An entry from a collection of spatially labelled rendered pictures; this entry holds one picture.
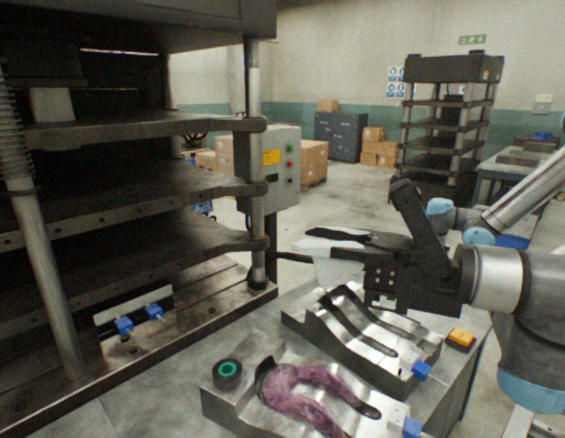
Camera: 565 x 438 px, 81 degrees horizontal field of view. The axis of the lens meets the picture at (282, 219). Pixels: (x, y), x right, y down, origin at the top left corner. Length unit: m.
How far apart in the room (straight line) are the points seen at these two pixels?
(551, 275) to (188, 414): 0.93
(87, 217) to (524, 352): 1.07
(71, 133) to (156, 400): 0.80
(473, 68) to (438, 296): 4.43
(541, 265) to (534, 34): 7.03
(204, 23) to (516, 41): 6.64
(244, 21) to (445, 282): 1.02
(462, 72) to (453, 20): 3.02
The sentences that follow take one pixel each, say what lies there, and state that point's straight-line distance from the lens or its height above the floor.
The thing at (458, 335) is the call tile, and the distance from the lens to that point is 1.37.
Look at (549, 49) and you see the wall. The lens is 7.35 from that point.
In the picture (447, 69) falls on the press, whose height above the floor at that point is 1.86.
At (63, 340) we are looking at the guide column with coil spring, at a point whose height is 0.94.
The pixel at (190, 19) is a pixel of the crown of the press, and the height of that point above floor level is 1.83.
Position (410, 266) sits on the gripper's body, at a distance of 0.42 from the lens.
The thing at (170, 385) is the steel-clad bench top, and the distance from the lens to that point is 1.18.
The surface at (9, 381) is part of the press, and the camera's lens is 1.44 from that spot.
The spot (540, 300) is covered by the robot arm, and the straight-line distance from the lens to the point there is 0.44.
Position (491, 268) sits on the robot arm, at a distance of 0.43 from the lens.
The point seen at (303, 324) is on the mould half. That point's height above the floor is 0.86.
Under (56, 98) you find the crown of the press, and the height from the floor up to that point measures 1.61.
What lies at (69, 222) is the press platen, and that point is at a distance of 1.14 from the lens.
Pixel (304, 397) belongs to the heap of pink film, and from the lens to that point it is 0.95.
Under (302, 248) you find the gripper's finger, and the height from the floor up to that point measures 1.46.
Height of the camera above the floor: 1.64
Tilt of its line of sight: 21 degrees down
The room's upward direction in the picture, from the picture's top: straight up
